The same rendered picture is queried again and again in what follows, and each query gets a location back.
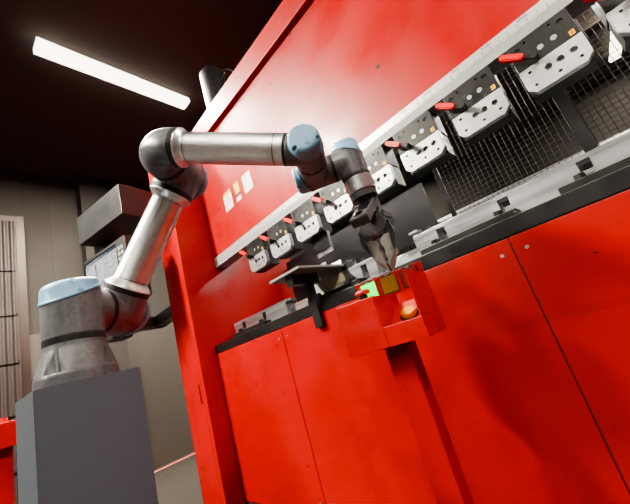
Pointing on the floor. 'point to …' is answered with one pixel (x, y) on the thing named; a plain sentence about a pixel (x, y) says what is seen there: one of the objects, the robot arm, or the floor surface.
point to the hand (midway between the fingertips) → (389, 266)
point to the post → (575, 121)
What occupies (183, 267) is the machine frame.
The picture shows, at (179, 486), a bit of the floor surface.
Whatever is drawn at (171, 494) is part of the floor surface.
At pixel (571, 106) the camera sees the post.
